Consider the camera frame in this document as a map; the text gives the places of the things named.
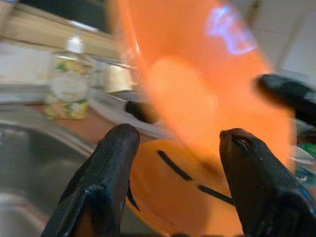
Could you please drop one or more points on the plain orange plastic plate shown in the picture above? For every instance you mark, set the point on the plain orange plastic plate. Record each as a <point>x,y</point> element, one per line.
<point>185,61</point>

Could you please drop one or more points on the clear soap pump bottle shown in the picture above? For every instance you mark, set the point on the clear soap pump bottle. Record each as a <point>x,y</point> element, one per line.
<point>69,86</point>

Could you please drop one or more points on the stainless steel double sink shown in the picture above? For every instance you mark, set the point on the stainless steel double sink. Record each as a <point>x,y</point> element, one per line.
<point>29,160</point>

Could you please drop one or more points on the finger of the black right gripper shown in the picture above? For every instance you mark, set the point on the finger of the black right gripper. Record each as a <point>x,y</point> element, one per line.
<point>291,96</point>

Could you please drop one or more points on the teal plate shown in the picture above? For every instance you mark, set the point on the teal plate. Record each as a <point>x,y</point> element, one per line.
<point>308,148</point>

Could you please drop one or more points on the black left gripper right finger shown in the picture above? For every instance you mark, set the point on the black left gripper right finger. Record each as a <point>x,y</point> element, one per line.
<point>261,187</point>

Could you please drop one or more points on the orange plate with black stripe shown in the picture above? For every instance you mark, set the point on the orange plate with black stripe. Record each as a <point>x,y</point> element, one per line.
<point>168,197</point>

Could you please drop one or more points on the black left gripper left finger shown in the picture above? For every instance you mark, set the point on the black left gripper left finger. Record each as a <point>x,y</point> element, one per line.
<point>106,172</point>

